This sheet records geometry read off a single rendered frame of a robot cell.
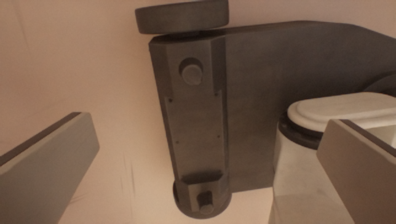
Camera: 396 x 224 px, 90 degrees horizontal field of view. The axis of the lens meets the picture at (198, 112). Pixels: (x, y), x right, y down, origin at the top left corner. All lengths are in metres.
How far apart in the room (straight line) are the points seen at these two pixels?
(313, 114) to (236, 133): 0.20
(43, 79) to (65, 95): 0.07
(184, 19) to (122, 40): 0.26
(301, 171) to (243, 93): 0.22
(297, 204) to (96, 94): 0.58
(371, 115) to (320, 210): 0.22
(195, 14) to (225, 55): 0.10
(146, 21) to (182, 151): 0.30
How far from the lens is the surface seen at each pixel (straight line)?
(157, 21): 0.40
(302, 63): 0.51
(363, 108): 0.45
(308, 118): 0.40
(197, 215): 0.67
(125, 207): 0.97
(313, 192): 0.32
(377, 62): 0.63
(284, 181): 0.32
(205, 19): 0.40
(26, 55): 0.72
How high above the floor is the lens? 0.59
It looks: 62 degrees down
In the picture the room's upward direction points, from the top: 167 degrees clockwise
